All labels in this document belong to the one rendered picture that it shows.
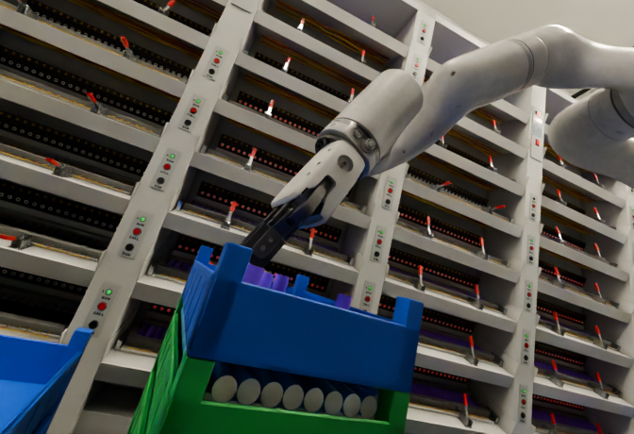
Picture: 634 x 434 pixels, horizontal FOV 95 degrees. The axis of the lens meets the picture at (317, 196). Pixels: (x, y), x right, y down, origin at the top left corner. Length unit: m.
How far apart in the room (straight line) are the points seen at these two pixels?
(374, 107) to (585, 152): 0.46
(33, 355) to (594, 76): 0.93
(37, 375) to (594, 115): 0.95
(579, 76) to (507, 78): 0.14
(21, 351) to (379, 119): 0.57
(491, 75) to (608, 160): 0.31
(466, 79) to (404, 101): 0.11
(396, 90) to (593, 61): 0.35
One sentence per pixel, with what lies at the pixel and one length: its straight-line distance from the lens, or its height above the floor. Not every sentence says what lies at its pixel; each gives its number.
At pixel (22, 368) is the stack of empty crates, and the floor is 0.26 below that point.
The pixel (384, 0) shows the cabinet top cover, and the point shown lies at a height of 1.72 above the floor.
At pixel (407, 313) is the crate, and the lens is 0.31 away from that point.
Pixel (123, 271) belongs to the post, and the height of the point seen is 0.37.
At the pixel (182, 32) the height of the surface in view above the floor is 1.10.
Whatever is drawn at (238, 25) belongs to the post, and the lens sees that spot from 1.17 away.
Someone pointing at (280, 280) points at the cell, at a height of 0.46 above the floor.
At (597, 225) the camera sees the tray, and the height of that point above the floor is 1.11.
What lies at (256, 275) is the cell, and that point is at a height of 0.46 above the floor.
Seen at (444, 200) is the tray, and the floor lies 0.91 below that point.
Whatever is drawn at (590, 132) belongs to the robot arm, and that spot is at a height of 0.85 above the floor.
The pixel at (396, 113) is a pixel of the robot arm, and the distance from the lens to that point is 0.41.
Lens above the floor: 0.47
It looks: 17 degrees up
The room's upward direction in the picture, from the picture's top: 16 degrees clockwise
